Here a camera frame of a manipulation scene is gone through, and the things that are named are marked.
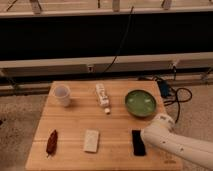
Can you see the black eraser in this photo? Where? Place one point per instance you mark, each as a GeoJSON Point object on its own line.
{"type": "Point", "coordinates": [138, 145]}

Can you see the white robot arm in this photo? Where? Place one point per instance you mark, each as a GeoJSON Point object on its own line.
{"type": "Point", "coordinates": [158, 133]}

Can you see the white toothpaste tube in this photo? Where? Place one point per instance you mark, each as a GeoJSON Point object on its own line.
{"type": "Point", "coordinates": [102, 97]}

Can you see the green bowl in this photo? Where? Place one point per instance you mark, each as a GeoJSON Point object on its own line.
{"type": "Point", "coordinates": [140, 103]}

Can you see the wooden cutting board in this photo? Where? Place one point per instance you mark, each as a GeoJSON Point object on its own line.
{"type": "Point", "coordinates": [115, 151]}

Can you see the white plastic cup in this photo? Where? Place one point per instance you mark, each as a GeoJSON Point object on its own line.
{"type": "Point", "coordinates": [62, 94]}

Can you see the white sponge block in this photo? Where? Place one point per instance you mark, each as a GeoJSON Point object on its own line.
{"type": "Point", "coordinates": [91, 141]}

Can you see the black power adapter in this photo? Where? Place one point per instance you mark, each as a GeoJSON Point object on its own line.
{"type": "Point", "coordinates": [164, 88]}

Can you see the red chili pepper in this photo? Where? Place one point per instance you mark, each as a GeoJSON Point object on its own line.
{"type": "Point", "coordinates": [52, 143]}

